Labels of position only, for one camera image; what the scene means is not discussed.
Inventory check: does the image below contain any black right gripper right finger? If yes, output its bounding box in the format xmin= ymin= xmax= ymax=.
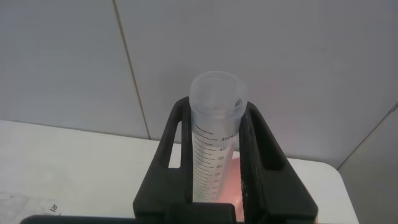
xmin=238 ymin=101 xmax=320 ymax=224

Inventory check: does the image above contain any test tube with blue pigment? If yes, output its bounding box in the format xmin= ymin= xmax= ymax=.
xmin=188 ymin=70 xmax=249 ymax=205

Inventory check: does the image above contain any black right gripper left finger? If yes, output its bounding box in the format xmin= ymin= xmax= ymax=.
xmin=132 ymin=96 xmax=195 ymax=220

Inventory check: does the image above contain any pink bowl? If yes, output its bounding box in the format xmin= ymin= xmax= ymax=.
xmin=217 ymin=156 xmax=245 ymax=222

